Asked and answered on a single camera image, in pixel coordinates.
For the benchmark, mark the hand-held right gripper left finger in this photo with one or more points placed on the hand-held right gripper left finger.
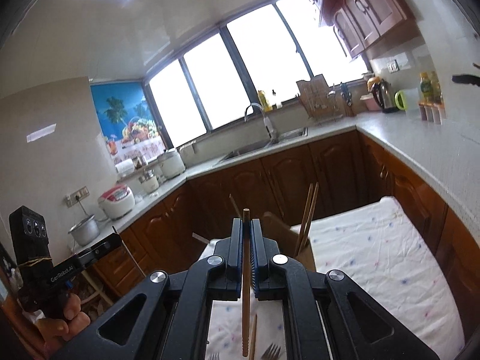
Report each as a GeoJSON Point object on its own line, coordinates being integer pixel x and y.
{"type": "Point", "coordinates": [238, 243]}

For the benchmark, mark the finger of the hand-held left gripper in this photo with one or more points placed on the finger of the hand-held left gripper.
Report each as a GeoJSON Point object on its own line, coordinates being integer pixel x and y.
{"type": "Point", "coordinates": [101, 247]}

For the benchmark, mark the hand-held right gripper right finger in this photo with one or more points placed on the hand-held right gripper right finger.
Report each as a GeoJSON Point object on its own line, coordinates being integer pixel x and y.
{"type": "Point", "coordinates": [257, 243]}

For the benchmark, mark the wooden utensil holder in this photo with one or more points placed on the wooden utensil holder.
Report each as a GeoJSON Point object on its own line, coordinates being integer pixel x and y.
{"type": "Point", "coordinates": [277, 228]}

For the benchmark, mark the person's left hand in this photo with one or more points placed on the person's left hand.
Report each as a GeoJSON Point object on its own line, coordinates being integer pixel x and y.
{"type": "Point", "coordinates": [71, 315]}

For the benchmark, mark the metal cooker pot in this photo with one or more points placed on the metal cooker pot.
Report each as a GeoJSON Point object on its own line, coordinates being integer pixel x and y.
{"type": "Point", "coordinates": [84, 232]}

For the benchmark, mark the white and red rice cooker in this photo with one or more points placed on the white and red rice cooker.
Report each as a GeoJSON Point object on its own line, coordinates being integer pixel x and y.
{"type": "Point", "coordinates": [116, 202]}

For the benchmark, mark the small white appliance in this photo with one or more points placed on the small white appliance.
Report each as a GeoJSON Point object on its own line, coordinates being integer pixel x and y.
{"type": "Point", "coordinates": [149, 183]}

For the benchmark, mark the white plastic box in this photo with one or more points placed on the white plastic box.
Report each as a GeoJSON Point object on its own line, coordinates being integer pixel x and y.
{"type": "Point", "coordinates": [125, 167]}

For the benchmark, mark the steel sink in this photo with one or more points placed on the steel sink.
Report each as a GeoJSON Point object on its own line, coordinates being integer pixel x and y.
{"type": "Point", "coordinates": [255, 146]}

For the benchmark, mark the white round rice cooker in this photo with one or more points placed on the white round rice cooker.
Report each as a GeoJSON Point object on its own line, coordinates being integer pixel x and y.
{"type": "Point", "coordinates": [171, 165]}

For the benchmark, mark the stainless steel fork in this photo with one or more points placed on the stainless steel fork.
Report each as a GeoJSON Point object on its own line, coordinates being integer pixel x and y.
{"type": "Point", "coordinates": [272, 351]}
{"type": "Point", "coordinates": [213, 356]}

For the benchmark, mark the chrome faucet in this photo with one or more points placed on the chrome faucet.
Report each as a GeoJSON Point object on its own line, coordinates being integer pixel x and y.
{"type": "Point", "coordinates": [268, 123]}

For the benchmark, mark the white dotted tablecloth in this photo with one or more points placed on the white dotted tablecloth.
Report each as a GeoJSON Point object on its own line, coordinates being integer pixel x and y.
{"type": "Point", "coordinates": [375, 270]}

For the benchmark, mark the tropical fruit poster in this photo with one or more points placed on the tropical fruit poster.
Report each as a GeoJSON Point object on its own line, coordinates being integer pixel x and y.
{"type": "Point", "coordinates": [120, 112]}

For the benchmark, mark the small pump bottle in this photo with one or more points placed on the small pump bottle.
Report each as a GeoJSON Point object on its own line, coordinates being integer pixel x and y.
{"type": "Point", "coordinates": [276, 103]}

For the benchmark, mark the kitchen window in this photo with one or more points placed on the kitchen window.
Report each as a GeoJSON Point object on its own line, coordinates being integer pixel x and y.
{"type": "Point", "coordinates": [210, 82]}

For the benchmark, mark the knife block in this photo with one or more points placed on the knife block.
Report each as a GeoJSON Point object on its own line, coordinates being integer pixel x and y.
{"type": "Point", "coordinates": [347, 103]}

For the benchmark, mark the pink container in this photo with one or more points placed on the pink container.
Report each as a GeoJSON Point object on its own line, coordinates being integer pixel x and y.
{"type": "Point", "coordinates": [369, 104]}

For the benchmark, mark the grey countertop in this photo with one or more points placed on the grey countertop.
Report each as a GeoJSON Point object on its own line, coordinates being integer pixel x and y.
{"type": "Point", "coordinates": [405, 138]}

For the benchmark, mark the steel electric kettle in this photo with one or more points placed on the steel electric kettle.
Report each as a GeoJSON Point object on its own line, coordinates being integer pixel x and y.
{"type": "Point", "coordinates": [386, 97]}

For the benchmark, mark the spice jar set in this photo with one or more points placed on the spice jar set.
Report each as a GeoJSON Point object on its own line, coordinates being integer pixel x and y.
{"type": "Point", "coordinates": [431, 112]}

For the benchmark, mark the yellow oil bottle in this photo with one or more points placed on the yellow oil bottle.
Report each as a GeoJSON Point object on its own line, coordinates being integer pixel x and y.
{"type": "Point", "coordinates": [425, 88]}
{"type": "Point", "coordinates": [436, 88]}

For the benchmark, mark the black pan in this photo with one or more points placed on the black pan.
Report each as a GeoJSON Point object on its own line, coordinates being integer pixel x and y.
{"type": "Point", "coordinates": [465, 79]}

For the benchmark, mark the wall outlet strip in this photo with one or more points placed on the wall outlet strip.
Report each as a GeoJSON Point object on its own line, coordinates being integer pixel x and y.
{"type": "Point", "coordinates": [78, 196]}

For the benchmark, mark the small wall outlet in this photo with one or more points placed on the small wall outlet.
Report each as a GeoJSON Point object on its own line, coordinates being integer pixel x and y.
{"type": "Point", "coordinates": [392, 66]}

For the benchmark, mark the wooden wall cabinets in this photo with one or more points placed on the wooden wall cabinets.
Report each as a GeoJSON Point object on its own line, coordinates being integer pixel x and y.
{"type": "Point", "coordinates": [367, 11]}

